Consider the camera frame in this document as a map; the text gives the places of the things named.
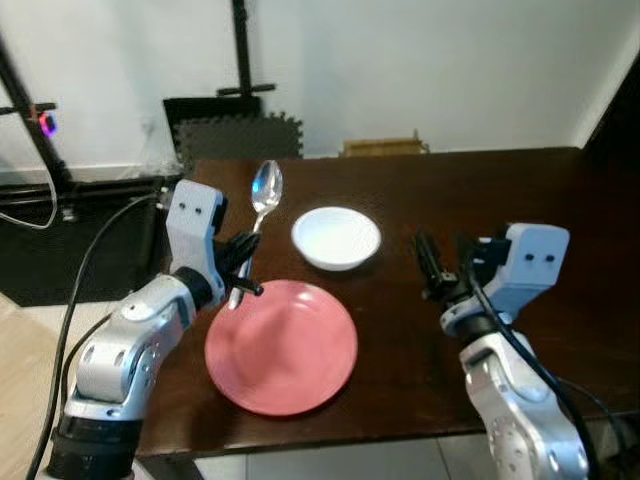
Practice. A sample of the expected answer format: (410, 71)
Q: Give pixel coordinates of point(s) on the white round bowl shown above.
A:
(336, 238)

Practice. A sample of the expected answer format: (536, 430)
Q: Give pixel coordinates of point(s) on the black upright stand pole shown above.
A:
(241, 50)

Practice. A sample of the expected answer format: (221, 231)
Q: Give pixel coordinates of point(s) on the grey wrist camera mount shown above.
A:
(192, 222)
(530, 265)

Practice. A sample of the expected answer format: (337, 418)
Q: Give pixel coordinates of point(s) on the small device with glowing light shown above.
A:
(48, 122)

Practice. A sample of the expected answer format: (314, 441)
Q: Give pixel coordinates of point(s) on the black floor mat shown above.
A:
(60, 255)

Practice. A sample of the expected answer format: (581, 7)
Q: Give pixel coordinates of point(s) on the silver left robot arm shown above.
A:
(125, 345)

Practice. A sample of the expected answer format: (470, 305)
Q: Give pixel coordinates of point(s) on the black slanted tripod leg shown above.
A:
(35, 120)

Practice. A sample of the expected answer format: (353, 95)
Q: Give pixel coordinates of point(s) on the silver metal spoon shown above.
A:
(266, 186)

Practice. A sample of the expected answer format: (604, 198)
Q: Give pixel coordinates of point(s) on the pink round plate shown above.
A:
(281, 348)

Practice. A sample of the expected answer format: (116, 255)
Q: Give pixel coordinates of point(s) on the grey foam floor tile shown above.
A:
(240, 138)

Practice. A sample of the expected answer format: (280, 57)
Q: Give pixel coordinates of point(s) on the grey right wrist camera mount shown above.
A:
(530, 265)

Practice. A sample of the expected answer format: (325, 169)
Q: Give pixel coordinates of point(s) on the low brown wooden box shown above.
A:
(385, 147)

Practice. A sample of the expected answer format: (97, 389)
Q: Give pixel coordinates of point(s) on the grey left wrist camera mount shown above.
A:
(192, 222)

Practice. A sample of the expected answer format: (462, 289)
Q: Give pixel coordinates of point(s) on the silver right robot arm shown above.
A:
(515, 410)

